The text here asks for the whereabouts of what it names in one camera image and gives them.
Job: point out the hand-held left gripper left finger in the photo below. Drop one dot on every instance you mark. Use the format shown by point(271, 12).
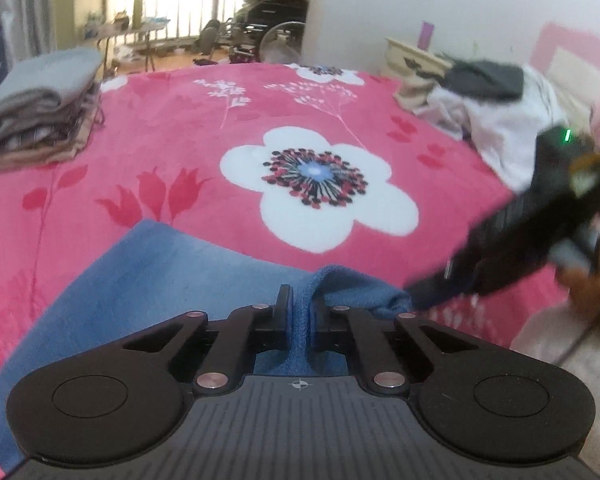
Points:
point(284, 310)

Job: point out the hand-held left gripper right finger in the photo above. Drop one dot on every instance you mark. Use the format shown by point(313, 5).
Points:
point(324, 322)

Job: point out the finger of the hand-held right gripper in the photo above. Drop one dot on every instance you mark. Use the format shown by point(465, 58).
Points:
point(432, 292)

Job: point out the pile of unfolded clothes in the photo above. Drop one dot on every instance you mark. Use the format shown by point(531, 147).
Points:
point(505, 125)

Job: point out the stack of folded clothes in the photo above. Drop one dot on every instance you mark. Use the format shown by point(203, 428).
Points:
point(35, 105)

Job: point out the pink bed headboard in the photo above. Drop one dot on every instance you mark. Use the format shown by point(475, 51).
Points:
point(570, 60)

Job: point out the purple upright item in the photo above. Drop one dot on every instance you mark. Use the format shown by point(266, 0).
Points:
point(426, 35)

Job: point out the pink floral blanket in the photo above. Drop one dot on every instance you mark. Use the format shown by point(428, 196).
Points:
point(180, 125)

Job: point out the small black chair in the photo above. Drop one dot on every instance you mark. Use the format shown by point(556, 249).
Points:
point(209, 37)

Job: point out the black wheelchair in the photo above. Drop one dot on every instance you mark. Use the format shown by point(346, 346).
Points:
point(275, 15)

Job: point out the cluttered table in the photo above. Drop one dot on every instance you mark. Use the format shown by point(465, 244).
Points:
point(130, 32)

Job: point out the green bottle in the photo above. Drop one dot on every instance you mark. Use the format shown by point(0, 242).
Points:
point(137, 12)

